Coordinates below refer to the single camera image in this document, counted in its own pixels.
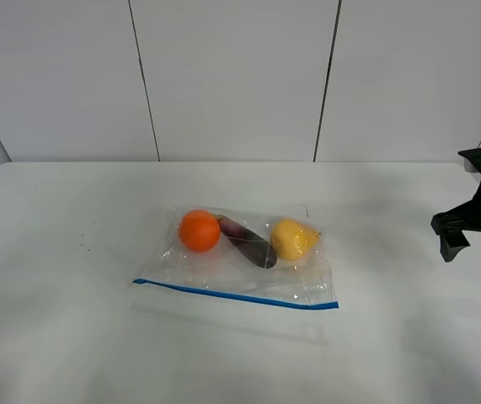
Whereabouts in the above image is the clear zip bag blue seal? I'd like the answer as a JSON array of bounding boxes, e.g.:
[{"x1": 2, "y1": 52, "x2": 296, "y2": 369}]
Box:
[{"x1": 133, "y1": 206, "x2": 339, "y2": 311}]

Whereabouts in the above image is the yellow toy pear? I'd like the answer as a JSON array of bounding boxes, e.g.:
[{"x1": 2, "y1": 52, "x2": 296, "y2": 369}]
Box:
[{"x1": 270, "y1": 218, "x2": 320, "y2": 261}]

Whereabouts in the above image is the dark purple toy eggplant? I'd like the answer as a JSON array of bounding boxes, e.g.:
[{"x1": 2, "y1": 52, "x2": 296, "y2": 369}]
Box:
[{"x1": 214, "y1": 214, "x2": 278, "y2": 269}]

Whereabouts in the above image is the orange toy orange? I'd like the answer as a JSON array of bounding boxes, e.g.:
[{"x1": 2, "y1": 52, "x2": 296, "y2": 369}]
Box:
[{"x1": 179, "y1": 210, "x2": 221, "y2": 253}]

